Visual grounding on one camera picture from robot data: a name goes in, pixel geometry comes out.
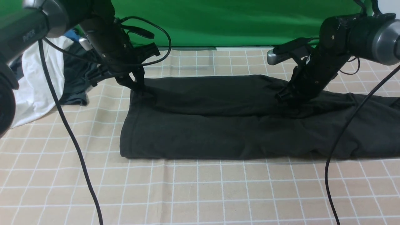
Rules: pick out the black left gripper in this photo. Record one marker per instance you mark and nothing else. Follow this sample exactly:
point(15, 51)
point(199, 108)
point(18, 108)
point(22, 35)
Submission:
point(112, 43)

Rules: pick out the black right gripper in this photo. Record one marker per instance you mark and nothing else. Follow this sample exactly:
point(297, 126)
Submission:
point(312, 75)

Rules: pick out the dark gray long-sleeve shirt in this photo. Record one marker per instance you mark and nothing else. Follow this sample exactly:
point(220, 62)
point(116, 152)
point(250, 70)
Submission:
point(229, 118)

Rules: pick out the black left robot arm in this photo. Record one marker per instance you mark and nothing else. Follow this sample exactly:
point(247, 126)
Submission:
point(52, 19)

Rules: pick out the white crumpled shirt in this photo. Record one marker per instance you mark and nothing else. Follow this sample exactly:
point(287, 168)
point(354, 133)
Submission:
point(33, 98)

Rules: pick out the dark teal crumpled garment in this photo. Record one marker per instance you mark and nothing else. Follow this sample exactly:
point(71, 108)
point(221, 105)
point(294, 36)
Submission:
point(76, 72)

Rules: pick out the green backdrop cloth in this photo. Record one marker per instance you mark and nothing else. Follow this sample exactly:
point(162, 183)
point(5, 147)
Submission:
point(223, 23)

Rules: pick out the blue crumpled garment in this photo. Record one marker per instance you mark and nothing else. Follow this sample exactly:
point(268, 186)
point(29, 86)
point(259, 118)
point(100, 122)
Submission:
point(72, 35)

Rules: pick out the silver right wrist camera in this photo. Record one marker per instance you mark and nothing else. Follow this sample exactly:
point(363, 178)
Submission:
point(295, 49)

